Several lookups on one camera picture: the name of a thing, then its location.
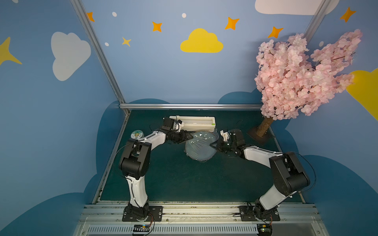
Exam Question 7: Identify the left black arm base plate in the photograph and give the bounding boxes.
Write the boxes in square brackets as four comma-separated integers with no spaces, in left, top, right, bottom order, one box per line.
[122,205,163,222]

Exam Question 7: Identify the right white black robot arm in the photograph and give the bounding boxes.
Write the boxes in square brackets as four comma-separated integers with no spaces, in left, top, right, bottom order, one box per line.
[210,129,311,219]

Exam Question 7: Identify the small circuit board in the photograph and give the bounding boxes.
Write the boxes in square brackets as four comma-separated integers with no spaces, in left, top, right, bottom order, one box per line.
[132,224,152,235]
[257,224,273,236]

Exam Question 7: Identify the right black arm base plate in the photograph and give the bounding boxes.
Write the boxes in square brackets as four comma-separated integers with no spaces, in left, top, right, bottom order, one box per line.
[238,205,281,222]

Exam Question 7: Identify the left small circuit board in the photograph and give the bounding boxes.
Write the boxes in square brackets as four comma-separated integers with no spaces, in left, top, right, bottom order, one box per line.
[132,224,152,235]

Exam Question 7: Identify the pink cherry blossom tree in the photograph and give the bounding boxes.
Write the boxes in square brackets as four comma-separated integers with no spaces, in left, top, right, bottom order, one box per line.
[255,29,363,136]

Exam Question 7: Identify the dark square tree base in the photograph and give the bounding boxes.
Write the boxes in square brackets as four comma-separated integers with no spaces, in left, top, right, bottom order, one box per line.
[247,126,275,145]

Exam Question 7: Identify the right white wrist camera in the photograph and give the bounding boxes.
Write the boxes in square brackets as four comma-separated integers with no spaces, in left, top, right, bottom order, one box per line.
[220,130,229,142]

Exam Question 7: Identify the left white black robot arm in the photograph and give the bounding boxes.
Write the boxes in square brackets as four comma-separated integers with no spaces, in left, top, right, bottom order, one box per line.
[119,118,195,219]

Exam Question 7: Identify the aluminium front rail frame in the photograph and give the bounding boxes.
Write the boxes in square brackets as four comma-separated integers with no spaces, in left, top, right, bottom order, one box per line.
[73,202,329,236]

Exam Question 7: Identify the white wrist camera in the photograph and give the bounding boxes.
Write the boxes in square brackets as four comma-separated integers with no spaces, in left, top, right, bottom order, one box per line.
[220,130,229,142]
[175,120,183,132]

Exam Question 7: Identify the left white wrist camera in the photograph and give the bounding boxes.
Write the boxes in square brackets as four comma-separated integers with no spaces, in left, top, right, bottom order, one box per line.
[175,120,183,132]

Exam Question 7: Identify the small yellow green-lidded jar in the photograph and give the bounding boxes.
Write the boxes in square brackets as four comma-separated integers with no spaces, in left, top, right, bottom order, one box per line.
[131,130,144,140]

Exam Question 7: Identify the right small circuit board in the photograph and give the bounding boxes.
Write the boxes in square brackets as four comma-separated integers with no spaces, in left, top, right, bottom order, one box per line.
[257,224,273,236]

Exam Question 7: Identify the white plastic wrap dispenser box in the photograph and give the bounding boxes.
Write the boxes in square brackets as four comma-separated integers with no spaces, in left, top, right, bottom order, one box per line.
[169,116,216,132]

